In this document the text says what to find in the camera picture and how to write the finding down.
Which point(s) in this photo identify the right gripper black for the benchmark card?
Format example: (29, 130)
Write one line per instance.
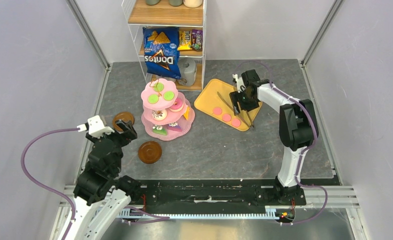
(235, 97)

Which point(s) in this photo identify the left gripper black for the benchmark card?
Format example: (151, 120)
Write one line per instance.
(126, 136)

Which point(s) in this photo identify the metal serving tongs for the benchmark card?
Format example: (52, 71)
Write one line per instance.
(238, 116)

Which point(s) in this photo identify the brown round coaster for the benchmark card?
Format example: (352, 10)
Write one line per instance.
(125, 116)
(150, 152)

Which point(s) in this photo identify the green cake slice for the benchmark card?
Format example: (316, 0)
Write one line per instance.
(160, 130)

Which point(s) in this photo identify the chocolate white donut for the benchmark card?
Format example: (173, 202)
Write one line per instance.
(159, 115)

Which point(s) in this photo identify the yellow cake slice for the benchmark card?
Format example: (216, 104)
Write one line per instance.
(186, 113)

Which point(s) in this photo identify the green sandwich cookie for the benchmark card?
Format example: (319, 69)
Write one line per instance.
(168, 95)
(158, 87)
(153, 98)

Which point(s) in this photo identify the purple cake slice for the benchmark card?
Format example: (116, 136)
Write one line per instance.
(174, 127)

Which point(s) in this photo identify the pink frosted donut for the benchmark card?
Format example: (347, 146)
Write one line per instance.
(177, 106)

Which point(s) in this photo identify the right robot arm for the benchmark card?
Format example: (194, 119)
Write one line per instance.
(298, 128)

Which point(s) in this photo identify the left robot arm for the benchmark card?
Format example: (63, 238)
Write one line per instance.
(100, 192)

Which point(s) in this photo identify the pink sandwich cookie front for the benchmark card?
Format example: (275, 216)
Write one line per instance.
(236, 123)

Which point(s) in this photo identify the pink sandwich cookie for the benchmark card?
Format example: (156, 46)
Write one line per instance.
(236, 123)
(226, 117)
(217, 111)

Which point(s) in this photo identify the pink sandwich cookie middle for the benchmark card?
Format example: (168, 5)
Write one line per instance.
(226, 117)

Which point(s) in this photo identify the pink sandwich cookie far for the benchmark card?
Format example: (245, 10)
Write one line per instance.
(217, 111)

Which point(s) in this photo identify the yellow serving tray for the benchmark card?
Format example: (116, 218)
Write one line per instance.
(208, 99)

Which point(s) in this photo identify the grey ceramic mug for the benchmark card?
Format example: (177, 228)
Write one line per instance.
(188, 68)

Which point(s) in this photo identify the pink three-tier cake stand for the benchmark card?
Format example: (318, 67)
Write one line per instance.
(146, 116)

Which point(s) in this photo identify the yellow M&M candy bag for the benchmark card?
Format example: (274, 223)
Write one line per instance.
(185, 40)

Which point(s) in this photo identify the blue Doritos chip bag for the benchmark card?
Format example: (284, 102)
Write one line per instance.
(161, 55)

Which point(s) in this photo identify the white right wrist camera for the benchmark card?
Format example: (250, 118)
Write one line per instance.
(239, 85)

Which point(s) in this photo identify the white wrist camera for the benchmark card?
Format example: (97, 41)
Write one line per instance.
(239, 85)
(96, 127)

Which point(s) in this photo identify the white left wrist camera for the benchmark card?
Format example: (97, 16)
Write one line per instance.
(96, 127)

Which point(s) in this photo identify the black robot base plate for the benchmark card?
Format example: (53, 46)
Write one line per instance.
(210, 196)

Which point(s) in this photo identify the white wire wooden shelf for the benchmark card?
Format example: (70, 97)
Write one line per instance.
(184, 14)

